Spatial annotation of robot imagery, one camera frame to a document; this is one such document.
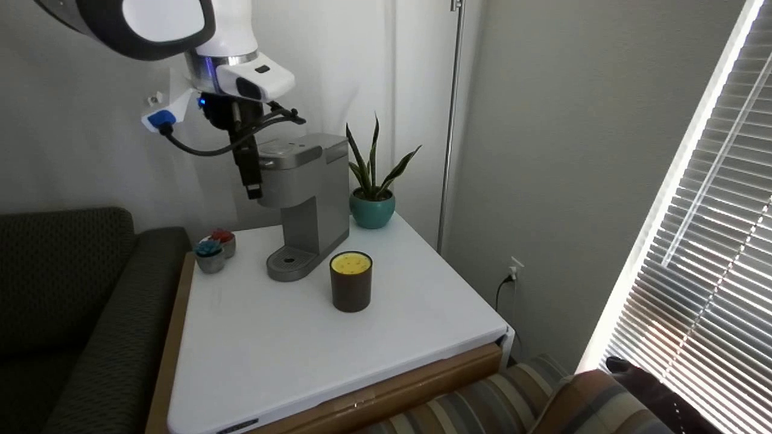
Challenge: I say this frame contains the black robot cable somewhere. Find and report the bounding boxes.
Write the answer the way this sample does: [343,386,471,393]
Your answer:
[156,122,244,158]

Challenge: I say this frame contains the snake plant in teal pot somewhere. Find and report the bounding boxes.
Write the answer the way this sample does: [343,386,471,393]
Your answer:
[343,116,425,230]

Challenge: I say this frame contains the blue coffee pod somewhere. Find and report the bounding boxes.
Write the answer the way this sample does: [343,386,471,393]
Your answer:
[192,238,229,275]

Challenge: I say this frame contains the striped fabric sofa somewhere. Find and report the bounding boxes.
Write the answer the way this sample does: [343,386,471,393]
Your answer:
[351,357,684,434]

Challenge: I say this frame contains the white window blinds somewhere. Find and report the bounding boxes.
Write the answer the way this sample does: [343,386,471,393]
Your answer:
[577,0,772,434]

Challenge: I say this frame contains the thin grey wall pole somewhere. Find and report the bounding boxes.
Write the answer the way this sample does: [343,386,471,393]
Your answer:
[435,0,466,250]

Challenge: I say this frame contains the dark glass yellow candle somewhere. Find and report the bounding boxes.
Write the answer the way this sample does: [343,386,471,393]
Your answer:
[328,247,375,315]

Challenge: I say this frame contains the grey coffee maker lid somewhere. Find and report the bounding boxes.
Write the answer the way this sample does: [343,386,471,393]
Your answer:
[257,130,350,174]

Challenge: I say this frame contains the white mount with blue connector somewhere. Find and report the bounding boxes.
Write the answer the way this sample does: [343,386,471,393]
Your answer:
[143,83,199,137]

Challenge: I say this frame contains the grey pod coffee maker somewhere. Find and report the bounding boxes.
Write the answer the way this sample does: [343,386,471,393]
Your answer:
[257,130,351,285]

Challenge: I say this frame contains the dark fuzzy blanket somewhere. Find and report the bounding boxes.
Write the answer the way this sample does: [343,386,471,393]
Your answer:
[602,354,724,434]

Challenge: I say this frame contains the dark grey sofa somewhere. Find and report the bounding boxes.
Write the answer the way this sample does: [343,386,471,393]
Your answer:
[0,205,194,434]

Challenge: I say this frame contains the red coffee pod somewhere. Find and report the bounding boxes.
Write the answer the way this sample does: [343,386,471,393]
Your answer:
[209,229,239,260]

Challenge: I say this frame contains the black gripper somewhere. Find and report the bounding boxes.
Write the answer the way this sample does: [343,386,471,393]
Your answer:
[198,90,267,203]

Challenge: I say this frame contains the white wall outlet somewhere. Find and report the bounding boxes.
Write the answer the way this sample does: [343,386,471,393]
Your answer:
[503,253,527,287]

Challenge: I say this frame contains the white table board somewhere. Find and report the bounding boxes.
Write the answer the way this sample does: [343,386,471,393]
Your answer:
[143,250,515,434]

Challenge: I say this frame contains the black plugged wall cable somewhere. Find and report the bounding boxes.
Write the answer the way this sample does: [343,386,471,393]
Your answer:
[491,271,515,317]

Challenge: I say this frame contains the striped sofa cushion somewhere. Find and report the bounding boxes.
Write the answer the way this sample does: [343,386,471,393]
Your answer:
[526,367,678,434]

